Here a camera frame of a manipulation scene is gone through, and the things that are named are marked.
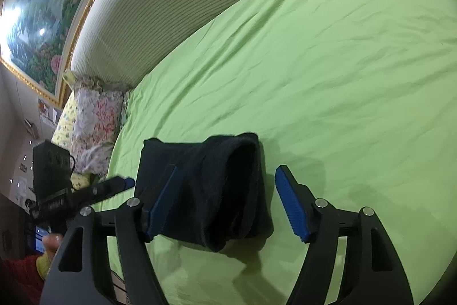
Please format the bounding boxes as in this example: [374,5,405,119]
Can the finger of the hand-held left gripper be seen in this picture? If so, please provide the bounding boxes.
[71,176,136,207]

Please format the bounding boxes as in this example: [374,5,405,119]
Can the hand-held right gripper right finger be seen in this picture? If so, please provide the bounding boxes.
[275,165,415,305]

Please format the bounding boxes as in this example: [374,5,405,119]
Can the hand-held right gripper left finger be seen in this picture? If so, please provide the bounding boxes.
[39,164,179,305]

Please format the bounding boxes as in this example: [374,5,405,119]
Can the black pants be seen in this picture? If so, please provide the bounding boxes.
[135,133,274,253]

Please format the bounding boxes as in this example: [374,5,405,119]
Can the person's left forearm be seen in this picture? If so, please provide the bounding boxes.
[0,253,54,305]

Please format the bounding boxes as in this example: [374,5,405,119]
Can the person's left hand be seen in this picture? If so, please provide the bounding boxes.
[42,234,65,256]

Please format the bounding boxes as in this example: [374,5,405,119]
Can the yellow floral pillow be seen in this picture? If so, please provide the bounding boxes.
[52,69,94,192]

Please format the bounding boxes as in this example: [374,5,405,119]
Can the blue lit screen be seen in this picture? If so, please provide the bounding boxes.
[34,224,55,254]

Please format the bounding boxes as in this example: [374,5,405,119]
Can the pink floral pillow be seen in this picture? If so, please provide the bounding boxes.
[69,76,126,174]

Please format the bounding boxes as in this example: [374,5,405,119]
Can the green bed sheet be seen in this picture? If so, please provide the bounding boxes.
[87,0,457,305]

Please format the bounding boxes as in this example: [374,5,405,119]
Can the gold framed floral painting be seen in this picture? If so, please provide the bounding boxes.
[0,0,172,106]

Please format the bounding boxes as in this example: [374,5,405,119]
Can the striped white headboard cushion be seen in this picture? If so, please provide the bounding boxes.
[69,0,390,87]

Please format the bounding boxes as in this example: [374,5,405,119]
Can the wall photos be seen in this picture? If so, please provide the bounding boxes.
[37,101,63,126]

